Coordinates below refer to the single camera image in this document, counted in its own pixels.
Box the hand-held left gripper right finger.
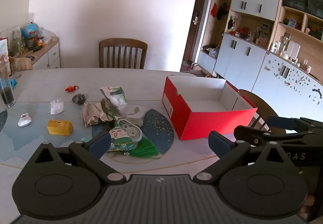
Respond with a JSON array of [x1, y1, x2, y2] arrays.
[[194, 131, 294, 185]]

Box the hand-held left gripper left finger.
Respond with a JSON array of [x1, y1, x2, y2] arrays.
[[28, 131, 127, 185]]

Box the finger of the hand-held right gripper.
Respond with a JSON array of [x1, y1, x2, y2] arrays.
[[267, 116, 303, 131], [233, 125, 298, 142]]

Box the cartoon figure pendant green tassel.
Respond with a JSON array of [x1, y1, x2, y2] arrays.
[[106, 127, 160, 159]]

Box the red cardboard shoe box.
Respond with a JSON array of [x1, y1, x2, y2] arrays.
[[162, 75, 258, 141]]

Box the pale green correction tape dispenser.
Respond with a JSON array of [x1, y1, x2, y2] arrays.
[[116, 118, 143, 143]]

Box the yellow cardboard box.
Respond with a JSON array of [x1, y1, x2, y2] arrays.
[[47, 120, 74, 136]]

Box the green white snack packet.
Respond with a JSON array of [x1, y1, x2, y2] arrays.
[[100, 86, 128, 114]]

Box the wooden round-back chair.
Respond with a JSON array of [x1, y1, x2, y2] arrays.
[[237, 89, 287, 134]]

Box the brown foil snack packet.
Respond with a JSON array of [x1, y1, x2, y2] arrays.
[[82, 99, 119, 127]]

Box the white crumpled tissue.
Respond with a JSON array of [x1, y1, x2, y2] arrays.
[[50, 99, 65, 115]]

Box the patterned floor rug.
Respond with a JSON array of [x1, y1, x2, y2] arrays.
[[180, 61, 202, 73]]

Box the grey plastic bag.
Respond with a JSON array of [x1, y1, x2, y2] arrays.
[[202, 44, 220, 58]]

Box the wooden slat-back chair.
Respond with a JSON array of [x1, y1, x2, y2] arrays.
[[98, 38, 148, 69]]

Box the white wooden sideboard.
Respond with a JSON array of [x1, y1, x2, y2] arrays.
[[15, 36, 61, 71]]

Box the glass bottle dark contents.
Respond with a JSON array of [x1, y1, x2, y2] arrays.
[[0, 64, 16, 108]]

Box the brown cardboard box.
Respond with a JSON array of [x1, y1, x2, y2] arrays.
[[9, 56, 33, 71]]

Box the clear plastic bag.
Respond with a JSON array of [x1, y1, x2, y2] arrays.
[[38, 27, 56, 44]]

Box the dark brown door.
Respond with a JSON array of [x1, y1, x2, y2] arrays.
[[187, 0, 211, 62]]

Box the white wall cabinets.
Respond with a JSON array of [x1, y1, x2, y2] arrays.
[[197, 32, 323, 126]]

